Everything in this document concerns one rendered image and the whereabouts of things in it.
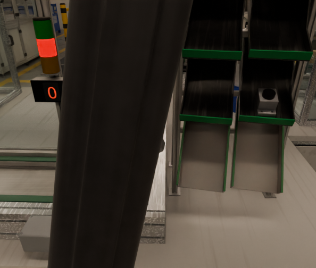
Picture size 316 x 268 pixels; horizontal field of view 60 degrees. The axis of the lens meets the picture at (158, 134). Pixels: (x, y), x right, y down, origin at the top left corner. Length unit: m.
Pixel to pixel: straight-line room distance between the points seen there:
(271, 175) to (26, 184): 0.77
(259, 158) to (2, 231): 0.75
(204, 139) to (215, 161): 0.07
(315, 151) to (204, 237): 0.89
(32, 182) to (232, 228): 0.66
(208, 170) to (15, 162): 0.68
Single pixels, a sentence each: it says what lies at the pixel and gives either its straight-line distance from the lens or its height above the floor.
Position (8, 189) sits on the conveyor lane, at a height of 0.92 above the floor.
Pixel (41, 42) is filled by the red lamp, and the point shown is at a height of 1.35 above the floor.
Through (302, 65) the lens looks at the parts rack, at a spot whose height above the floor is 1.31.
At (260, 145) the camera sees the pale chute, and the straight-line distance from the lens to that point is 0.85.
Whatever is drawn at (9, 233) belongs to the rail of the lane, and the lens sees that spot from 0.92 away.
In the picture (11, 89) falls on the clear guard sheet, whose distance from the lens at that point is 1.04.
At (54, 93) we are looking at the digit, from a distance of 0.92.
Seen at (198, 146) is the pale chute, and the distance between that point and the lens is 0.81.
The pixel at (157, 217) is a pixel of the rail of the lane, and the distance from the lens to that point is 0.75.
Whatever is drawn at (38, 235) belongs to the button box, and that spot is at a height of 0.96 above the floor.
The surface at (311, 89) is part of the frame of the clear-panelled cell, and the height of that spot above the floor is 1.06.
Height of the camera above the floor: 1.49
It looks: 28 degrees down
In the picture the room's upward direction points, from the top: straight up
